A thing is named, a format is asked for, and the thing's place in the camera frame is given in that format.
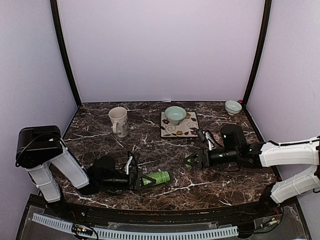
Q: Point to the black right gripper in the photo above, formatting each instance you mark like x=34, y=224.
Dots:
x=203, y=156

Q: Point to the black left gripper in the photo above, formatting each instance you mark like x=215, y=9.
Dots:
x=134, y=178

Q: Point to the green bottle screw cap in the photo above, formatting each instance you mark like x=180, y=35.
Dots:
x=189, y=162

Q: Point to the green labelled supplement bottle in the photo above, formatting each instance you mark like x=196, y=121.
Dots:
x=162, y=177

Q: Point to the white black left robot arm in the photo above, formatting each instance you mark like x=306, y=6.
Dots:
x=41, y=146

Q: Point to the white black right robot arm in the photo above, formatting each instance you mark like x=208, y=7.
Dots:
x=264, y=155

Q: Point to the square floral ceramic plate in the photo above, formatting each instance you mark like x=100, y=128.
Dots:
x=186, y=129

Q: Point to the light green ceramic bowl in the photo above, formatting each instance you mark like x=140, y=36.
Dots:
x=175, y=114

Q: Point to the small white-green ceramic bowl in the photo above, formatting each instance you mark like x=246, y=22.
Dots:
x=232, y=107

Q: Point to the white floral ceramic mug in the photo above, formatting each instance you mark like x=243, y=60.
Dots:
x=119, y=119

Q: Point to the white slotted cable duct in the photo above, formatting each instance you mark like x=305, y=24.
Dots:
x=119, y=231

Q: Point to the black left frame post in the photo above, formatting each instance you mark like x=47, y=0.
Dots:
x=63, y=51

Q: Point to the black frame post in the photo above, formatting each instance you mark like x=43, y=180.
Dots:
x=63, y=51
x=259, y=51

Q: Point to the black right frame post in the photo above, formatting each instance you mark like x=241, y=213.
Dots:
x=259, y=51

